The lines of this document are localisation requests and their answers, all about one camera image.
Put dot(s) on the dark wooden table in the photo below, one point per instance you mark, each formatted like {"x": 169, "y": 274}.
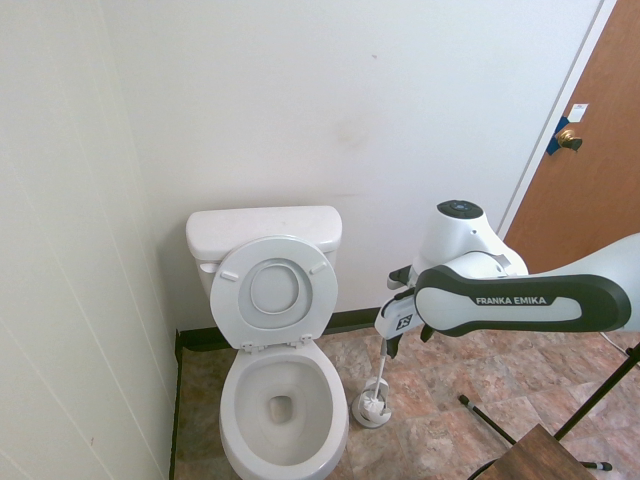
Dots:
{"x": 540, "y": 455}

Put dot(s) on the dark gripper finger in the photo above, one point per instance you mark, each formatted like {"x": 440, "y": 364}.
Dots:
{"x": 426, "y": 334}
{"x": 392, "y": 346}

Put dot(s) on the brown wooden door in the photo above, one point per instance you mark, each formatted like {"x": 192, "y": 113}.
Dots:
{"x": 590, "y": 175}

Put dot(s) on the brass door knob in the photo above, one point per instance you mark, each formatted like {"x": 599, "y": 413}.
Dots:
{"x": 568, "y": 137}

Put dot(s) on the white toilet brush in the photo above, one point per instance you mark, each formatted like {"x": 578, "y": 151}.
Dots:
{"x": 374, "y": 400}

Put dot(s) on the white toilet brush holder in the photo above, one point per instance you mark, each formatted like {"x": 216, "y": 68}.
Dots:
{"x": 370, "y": 422}

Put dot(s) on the white toilet seat lid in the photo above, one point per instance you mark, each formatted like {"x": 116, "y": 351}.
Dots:
{"x": 230, "y": 310}

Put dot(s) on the white toilet tank lid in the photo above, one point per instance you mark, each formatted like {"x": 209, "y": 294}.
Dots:
{"x": 260, "y": 225}

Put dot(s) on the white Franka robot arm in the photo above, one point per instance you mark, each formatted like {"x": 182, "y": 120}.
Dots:
{"x": 525, "y": 300}

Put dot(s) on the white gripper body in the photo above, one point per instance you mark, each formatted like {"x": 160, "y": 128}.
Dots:
{"x": 397, "y": 317}

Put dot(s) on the blue tape strip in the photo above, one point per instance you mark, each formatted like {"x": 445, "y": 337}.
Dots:
{"x": 554, "y": 145}

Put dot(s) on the small white door label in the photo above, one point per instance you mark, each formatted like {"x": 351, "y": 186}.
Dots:
{"x": 578, "y": 112}

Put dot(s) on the white toilet tank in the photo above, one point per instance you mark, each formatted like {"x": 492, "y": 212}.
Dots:
{"x": 332, "y": 270}

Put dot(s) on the black camera tripod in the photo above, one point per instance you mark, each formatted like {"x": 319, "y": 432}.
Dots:
{"x": 595, "y": 395}

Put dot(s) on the white door frame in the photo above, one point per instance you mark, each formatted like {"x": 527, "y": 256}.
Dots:
{"x": 550, "y": 125}

